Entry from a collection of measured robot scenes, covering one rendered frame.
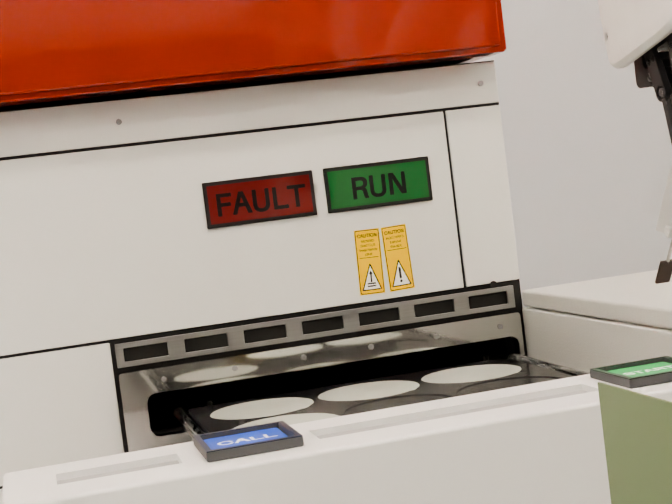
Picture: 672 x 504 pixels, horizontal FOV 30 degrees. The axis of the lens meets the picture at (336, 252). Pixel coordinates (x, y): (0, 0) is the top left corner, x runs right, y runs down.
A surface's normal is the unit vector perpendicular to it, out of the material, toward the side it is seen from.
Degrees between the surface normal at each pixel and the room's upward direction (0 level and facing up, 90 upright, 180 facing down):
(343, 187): 90
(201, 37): 90
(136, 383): 90
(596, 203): 90
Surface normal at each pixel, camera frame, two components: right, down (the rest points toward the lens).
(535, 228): 0.25, 0.02
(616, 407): -0.96, 0.13
